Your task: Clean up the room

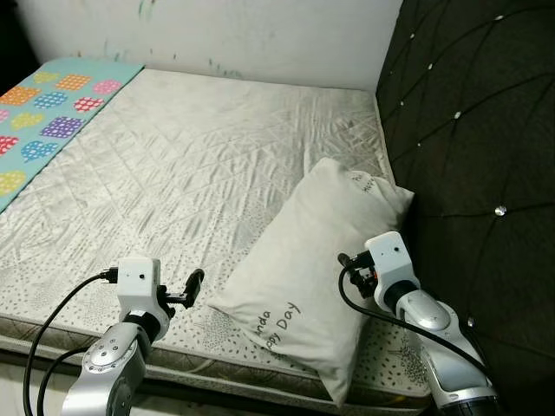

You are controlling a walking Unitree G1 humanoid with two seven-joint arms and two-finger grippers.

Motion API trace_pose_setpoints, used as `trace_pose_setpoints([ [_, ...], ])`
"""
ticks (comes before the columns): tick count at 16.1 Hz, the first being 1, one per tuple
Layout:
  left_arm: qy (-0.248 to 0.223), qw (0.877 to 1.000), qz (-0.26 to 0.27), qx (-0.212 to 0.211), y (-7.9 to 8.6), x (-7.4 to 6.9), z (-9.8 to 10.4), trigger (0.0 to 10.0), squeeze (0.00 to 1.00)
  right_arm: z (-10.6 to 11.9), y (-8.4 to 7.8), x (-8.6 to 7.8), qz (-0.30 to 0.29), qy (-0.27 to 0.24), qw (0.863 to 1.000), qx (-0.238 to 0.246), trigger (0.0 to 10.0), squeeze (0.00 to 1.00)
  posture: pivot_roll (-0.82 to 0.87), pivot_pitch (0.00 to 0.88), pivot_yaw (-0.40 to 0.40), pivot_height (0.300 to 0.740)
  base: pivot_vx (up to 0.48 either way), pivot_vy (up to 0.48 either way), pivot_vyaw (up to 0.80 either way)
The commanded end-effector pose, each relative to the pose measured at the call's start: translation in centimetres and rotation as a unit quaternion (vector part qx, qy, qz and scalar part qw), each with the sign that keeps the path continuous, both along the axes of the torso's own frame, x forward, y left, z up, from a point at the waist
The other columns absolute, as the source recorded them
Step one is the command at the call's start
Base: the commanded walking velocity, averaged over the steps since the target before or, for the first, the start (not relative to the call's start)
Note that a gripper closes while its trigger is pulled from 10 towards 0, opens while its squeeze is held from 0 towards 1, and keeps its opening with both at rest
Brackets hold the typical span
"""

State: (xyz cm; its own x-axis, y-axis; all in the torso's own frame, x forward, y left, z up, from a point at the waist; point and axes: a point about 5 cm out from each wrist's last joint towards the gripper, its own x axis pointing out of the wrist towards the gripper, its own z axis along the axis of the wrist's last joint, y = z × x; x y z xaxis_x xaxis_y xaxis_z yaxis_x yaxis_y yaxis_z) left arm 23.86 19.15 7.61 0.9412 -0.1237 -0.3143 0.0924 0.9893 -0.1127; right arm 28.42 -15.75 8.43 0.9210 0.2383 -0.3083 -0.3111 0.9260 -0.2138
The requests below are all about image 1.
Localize white pillow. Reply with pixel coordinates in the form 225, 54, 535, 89
208, 158, 415, 406

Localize grey quilted mattress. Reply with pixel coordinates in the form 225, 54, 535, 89
0, 68, 434, 410

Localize teal blanket coloured hearts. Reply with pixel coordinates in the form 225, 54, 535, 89
0, 57, 144, 213

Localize dark cabinet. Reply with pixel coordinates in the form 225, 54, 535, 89
0, 0, 42, 96

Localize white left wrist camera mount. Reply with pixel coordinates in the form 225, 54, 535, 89
116, 257, 170, 317

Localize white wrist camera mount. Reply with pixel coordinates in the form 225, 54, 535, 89
116, 257, 170, 317
364, 231, 419, 304

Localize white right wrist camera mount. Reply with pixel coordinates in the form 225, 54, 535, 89
364, 231, 419, 304

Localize long black left arm cable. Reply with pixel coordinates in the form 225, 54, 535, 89
23, 270, 121, 416

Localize short black left arm cable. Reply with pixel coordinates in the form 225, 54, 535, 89
35, 345, 95, 416

